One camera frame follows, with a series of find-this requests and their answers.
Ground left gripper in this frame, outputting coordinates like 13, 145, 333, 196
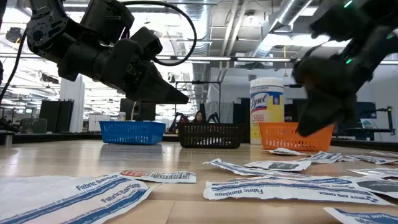
93, 27, 190, 105

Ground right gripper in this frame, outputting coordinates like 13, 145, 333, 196
293, 54, 373, 137

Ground blue plastic basket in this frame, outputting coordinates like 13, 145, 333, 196
98, 120, 167, 146

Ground orange plastic basket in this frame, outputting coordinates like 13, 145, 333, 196
258, 121, 335, 152

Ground white antiseptic wipe packet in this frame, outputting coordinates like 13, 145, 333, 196
354, 175, 398, 200
244, 159, 312, 172
264, 147, 308, 156

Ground black plastic basket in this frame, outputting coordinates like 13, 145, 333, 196
177, 122, 246, 149

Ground black monitor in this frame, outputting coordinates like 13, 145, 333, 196
119, 98, 157, 121

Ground black robot workstation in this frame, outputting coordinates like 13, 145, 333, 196
334, 101, 396, 141

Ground Lysol wipes canister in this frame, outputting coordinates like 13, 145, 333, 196
249, 77, 284, 145

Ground long ceiling light bar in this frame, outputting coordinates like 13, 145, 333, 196
0, 52, 398, 65

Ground white square pillar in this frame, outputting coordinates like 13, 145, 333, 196
59, 74, 86, 134

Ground black partition panels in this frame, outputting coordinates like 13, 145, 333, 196
39, 99, 75, 134

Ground black ceiling device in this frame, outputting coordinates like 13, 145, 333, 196
4, 27, 24, 44

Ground silver ventilation duct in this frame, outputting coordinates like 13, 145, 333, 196
177, 0, 213, 103
253, 0, 313, 58

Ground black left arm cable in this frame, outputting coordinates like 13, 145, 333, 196
0, 29, 28, 103
121, 0, 198, 67

